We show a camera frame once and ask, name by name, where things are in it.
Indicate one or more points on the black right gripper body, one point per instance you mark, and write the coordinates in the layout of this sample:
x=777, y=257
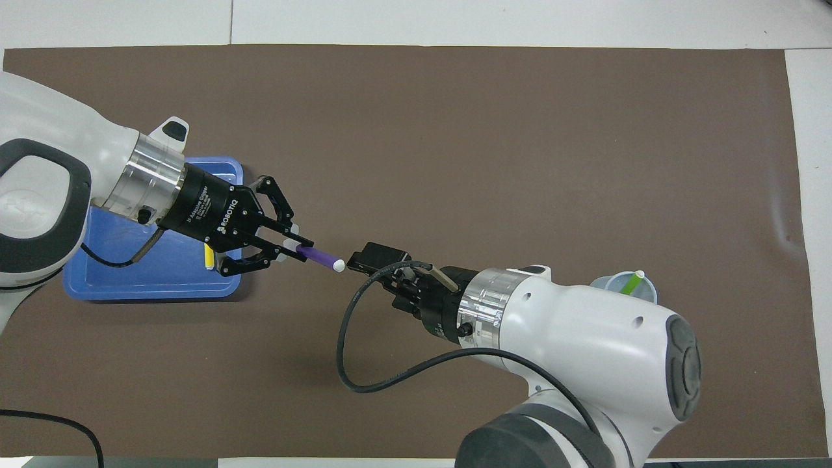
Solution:
x=442, y=305

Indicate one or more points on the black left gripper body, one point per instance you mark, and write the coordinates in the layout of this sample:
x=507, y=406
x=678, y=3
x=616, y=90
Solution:
x=208, y=208

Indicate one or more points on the purple pen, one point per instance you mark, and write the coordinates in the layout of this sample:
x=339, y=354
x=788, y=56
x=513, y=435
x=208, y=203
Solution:
x=318, y=255

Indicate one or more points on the yellow pen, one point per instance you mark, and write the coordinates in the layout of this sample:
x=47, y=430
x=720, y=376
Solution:
x=208, y=260

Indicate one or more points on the green pen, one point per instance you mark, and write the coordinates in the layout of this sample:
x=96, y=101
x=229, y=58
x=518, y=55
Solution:
x=630, y=283

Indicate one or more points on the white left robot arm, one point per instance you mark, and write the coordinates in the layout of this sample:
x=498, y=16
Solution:
x=58, y=130

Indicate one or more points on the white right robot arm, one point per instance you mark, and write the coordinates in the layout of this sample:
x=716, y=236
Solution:
x=585, y=338

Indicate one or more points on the blue plastic tray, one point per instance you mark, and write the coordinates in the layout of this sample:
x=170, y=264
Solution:
x=162, y=279

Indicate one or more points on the brown table mat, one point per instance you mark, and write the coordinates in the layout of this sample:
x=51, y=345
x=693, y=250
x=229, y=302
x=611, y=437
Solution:
x=455, y=130

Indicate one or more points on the translucent plastic cup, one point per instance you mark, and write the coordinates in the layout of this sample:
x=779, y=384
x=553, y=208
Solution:
x=608, y=283

